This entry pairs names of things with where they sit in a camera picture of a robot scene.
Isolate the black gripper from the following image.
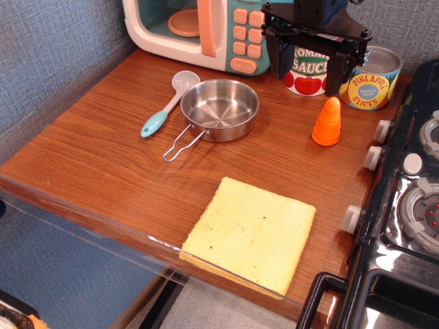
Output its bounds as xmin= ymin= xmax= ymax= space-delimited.
xmin=261 ymin=1 xmax=372 ymax=96

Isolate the small stainless steel pot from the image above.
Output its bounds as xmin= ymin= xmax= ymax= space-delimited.
xmin=163 ymin=79 xmax=260 ymax=162

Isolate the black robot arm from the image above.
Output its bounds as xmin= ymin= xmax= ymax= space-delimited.
xmin=261 ymin=0 xmax=373 ymax=96

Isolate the tomato sauce can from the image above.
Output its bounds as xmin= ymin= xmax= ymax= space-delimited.
xmin=283 ymin=47 xmax=329 ymax=96

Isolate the pineapple slices can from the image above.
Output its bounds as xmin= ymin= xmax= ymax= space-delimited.
xmin=340 ymin=46 xmax=403 ymax=110

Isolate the orange toy carrot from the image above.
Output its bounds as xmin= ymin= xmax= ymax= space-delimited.
xmin=311 ymin=97 xmax=342 ymax=146

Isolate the toy microwave teal and white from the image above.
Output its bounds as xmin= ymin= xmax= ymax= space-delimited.
xmin=122 ymin=0 xmax=296 ymax=77

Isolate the yellow sponge cloth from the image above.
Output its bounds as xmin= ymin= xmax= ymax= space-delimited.
xmin=179 ymin=177 xmax=316 ymax=300

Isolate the black toy stove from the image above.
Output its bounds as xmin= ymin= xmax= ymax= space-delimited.
xmin=297 ymin=60 xmax=438 ymax=328

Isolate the clear acrylic table guard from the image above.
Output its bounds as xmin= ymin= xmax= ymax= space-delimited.
xmin=1 ymin=192 xmax=296 ymax=328

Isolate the orange striped object at corner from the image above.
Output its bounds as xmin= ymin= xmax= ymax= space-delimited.
xmin=1 ymin=301 xmax=49 ymax=329

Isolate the white spoon with teal handle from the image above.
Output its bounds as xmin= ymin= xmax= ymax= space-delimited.
xmin=140 ymin=71 xmax=200 ymax=138

